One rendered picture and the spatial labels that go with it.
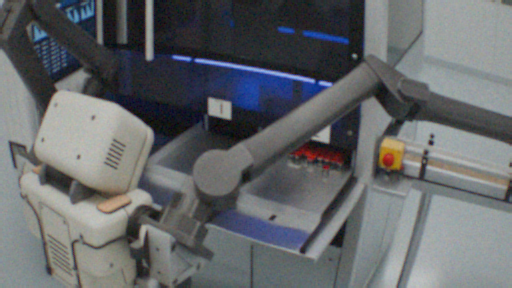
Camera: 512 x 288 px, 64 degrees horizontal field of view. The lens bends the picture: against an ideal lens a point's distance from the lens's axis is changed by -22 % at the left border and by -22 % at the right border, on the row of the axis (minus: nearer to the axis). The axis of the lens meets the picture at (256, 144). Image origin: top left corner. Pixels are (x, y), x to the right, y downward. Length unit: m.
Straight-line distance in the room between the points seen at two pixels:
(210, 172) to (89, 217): 0.23
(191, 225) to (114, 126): 0.20
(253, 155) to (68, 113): 0.34
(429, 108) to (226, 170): 0.41
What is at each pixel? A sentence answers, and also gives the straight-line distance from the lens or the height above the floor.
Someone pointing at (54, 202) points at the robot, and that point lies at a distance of 0.89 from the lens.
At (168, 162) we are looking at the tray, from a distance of 1.69.
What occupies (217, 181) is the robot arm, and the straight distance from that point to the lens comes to 0.82.
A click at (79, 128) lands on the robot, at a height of 1.35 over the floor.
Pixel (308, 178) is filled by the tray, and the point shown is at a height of 0.88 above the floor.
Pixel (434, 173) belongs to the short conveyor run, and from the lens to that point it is 1.64.
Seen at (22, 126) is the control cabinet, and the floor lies 1.08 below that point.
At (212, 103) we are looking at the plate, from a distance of 1.72.
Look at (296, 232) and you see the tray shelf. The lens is 1.36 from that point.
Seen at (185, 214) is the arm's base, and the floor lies 1.23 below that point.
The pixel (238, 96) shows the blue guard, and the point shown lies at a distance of 1.66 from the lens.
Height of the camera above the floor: 1.70
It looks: 27 degrees down
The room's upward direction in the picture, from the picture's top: 1 degrees clockwise
